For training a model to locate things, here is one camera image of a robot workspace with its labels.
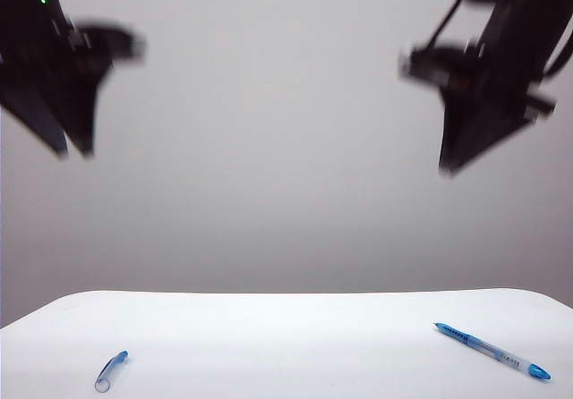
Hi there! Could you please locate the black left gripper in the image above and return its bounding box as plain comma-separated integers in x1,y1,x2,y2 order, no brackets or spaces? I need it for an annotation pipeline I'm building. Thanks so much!
0,18,115,159

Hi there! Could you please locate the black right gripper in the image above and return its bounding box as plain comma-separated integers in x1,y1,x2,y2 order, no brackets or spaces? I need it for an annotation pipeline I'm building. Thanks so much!
438,31,558,175

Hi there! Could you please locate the blue clear ballpoint pen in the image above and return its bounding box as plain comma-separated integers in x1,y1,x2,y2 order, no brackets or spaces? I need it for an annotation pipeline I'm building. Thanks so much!
432,321,552,382

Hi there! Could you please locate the clear blue pen cap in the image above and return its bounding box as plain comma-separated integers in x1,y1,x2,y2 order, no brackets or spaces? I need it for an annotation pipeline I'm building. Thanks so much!
93,350,130,395

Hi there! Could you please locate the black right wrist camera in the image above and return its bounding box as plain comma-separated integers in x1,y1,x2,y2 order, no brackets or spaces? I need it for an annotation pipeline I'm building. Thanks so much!
398,44,472,90

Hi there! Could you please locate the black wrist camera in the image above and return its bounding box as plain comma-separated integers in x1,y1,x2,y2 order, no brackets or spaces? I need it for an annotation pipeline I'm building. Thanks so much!
398,44,472,90
78,25,148,67

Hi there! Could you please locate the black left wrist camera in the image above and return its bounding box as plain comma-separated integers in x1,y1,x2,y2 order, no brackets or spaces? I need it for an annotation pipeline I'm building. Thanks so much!
78,25,148,67

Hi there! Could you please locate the black looped cable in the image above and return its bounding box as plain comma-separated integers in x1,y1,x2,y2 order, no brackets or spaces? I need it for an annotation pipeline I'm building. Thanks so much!
539,22,573,79

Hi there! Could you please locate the thin black straight cable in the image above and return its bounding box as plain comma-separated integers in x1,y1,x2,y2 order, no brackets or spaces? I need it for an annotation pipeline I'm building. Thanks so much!
427,0,466,49

